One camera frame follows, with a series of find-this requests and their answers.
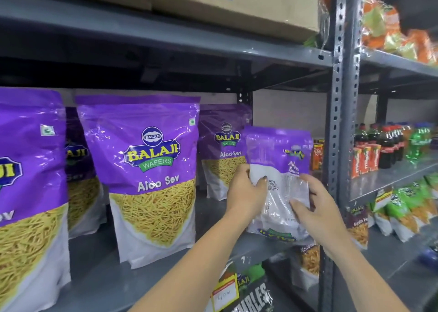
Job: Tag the pile of orange green packets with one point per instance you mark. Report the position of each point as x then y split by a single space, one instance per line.
386 31

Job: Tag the person's right thumb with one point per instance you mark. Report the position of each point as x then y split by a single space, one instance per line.
299 208

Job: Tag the black snack packet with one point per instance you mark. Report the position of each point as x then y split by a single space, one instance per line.
255 298

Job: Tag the person's left thumb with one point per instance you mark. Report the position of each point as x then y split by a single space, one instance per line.
260 187

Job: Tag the brown cardboard box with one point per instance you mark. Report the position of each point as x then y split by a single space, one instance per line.
205 4

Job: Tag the maroon snack packet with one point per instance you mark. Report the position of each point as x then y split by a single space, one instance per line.
358 228

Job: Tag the clear yellow snack packet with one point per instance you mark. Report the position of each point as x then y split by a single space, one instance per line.
309 264

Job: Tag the large purple snack packet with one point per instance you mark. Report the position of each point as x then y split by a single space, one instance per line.
82 192
220 151
150 185
27 185

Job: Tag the small purple snack packet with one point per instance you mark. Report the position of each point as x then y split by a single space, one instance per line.
279 151

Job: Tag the grey metal shelving rack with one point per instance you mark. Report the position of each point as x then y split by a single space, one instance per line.
171 34
352 82

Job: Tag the person's right hand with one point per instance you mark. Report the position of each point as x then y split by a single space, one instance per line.
323 219

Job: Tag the yellow price tag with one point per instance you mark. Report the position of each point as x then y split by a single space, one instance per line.
382 199
225 293

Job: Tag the person's left forearm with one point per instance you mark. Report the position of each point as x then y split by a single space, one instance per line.
191 267

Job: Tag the row of green snack packets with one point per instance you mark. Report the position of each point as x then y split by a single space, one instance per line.
407 209

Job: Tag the green soda bottle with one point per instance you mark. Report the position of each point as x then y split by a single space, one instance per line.
417 144

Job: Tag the red juice carton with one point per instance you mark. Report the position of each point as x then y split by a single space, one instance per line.
318 154

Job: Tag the green snack packet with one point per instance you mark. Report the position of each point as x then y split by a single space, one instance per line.
251 276

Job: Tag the dark cola bottle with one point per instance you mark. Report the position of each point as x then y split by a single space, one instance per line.
373 134
386 151
361 135
399 144

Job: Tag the person's right forearm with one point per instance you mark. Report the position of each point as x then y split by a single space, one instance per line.
362 281

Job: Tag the person's left hand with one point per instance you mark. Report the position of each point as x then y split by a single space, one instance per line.
241 193

